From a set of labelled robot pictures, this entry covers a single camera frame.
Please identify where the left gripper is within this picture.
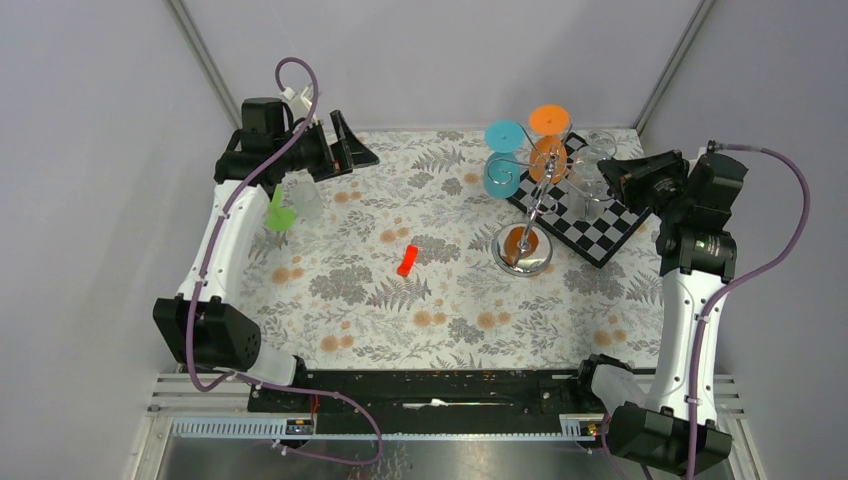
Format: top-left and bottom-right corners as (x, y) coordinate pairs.
(273, 110), (377, 182)

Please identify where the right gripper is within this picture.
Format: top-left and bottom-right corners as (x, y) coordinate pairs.
(598, 150), (691, 222)

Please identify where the clear wine glass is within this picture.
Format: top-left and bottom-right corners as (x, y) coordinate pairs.
(284, 174), (324, 220)
(570, 130), (617, 199)
(575, 179), (608, 223)

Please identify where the green wine glass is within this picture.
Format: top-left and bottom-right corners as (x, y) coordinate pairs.
(265, 184), (297, 232)

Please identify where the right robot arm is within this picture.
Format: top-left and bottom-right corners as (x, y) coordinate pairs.
(573, 151), (748, 479)

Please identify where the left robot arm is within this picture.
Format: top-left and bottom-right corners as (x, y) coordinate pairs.
(152, 97), (380, 411)

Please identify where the orange wine glass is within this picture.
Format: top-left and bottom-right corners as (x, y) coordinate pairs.
(528, 104), (571, 184)

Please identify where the blue wine glass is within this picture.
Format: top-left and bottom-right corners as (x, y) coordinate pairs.
(482, 120), (525, 199)

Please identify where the chrome wine glass rack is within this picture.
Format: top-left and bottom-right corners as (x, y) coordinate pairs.
(490, 125), (573, 277)

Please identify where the black white checkerboard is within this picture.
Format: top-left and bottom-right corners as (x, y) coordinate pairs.
(486, 131), (649, 277)

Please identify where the small red block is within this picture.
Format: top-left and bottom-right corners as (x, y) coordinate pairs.
(396, 245), (419, 278)

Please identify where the floral tablecloth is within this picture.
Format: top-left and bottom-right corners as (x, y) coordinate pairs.
(238, 131), (663, 369)

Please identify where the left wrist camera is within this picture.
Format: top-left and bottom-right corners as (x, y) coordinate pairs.
(280, 83), (314, 120)

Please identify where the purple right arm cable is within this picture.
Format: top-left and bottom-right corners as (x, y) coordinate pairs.
(682, 142), (812, 480)

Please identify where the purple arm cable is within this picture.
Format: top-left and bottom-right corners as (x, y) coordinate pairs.
(682, 142), (812, 480)
(184, 56), (386, 467)

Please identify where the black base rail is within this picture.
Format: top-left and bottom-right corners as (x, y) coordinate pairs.
(247, 369), (605, 435)

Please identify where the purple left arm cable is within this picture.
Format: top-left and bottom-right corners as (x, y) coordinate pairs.
(184, 56), (386, 467)

